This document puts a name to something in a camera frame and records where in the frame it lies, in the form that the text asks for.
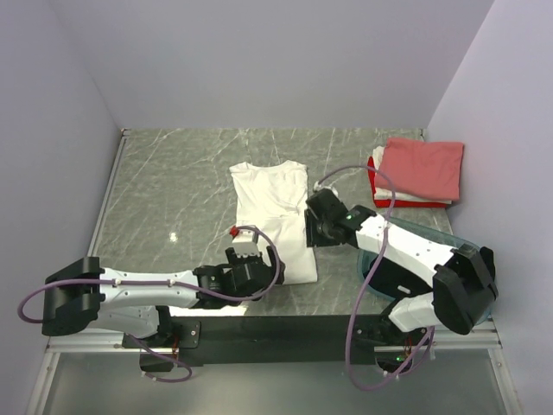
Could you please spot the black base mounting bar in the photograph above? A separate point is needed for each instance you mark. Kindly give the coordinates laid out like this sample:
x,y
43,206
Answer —
x,y
206,340

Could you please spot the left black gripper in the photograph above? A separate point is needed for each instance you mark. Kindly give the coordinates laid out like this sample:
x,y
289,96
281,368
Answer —
x,y
236,261

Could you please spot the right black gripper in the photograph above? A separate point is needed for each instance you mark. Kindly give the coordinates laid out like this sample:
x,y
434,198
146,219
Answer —
x,y
312,238

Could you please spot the folded red t-shirt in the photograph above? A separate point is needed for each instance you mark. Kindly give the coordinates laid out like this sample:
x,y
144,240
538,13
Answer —
x,y
399,203

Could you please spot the black t-shirt in basket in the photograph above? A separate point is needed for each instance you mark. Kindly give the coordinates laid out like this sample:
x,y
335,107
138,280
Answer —
x,y
391,281

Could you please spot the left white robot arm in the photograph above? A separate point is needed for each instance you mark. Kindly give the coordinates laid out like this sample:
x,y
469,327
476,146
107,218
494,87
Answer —
x,y
84,294

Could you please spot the teal plastic basket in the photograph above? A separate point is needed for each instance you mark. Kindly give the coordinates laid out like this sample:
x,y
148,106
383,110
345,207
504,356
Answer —
x,y
439,281

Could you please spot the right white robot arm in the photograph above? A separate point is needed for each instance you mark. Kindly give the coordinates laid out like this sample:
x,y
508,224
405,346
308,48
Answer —
x,y
430,283

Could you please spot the folded pink t-shirt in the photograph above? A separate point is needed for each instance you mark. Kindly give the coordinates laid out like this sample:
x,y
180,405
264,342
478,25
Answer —
x,y
431,171

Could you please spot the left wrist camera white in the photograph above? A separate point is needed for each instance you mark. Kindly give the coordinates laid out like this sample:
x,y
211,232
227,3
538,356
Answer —
x,y
244,243

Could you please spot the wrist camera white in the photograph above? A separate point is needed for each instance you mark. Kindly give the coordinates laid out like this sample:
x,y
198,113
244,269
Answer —
x,y
244,243
318,187

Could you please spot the white printed t-shirt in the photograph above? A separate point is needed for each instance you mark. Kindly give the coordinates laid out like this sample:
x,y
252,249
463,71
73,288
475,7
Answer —
x,y
273,199

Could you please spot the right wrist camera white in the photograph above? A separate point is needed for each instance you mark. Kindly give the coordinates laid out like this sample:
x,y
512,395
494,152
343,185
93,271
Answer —
x,y
318,187

